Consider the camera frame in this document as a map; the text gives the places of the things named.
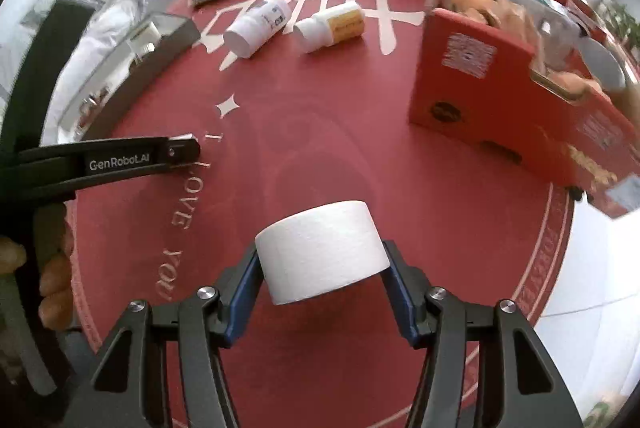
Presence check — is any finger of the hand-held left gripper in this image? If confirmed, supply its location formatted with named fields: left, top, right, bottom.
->
left=65, top=135, right=202, bottom=190

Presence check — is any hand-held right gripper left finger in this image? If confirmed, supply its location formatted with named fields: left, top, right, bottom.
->
left=70, top=243, right=263, bottom=428

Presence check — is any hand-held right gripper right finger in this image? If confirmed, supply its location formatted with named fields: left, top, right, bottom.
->
left=382, top=239, right=586, bottom=428

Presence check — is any wide white tape roll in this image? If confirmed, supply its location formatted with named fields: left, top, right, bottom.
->
left=254, top=199, right=391, bottom=306

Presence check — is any grey rectangular tray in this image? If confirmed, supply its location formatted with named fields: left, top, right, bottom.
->
left=40, top=10, right=201, bottom=144

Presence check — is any person's left hand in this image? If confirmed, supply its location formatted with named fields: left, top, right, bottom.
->
left=0, top=208, right=77, bottom=333

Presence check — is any red round table mat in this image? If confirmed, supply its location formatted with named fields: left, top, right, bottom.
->
left=65, top=0, right=576, bottom=428

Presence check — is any white bottle blue label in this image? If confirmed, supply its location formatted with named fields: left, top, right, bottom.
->
left=223, top=0, right=292, bottom=59

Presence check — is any red cardboard box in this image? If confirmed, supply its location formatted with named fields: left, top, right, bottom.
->
left=407, top=0, right=640, bottom=221

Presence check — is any white bottle yellow label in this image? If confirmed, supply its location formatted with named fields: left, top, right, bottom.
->
left=294, top=1, right=365, bottom=55

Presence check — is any stack of snack packets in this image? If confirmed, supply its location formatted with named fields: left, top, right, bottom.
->
left=445, top=0, right=631, bottom=104

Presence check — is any grey round lid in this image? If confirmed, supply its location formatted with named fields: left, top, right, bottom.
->
left=580, top=39, right=628, bottom=91

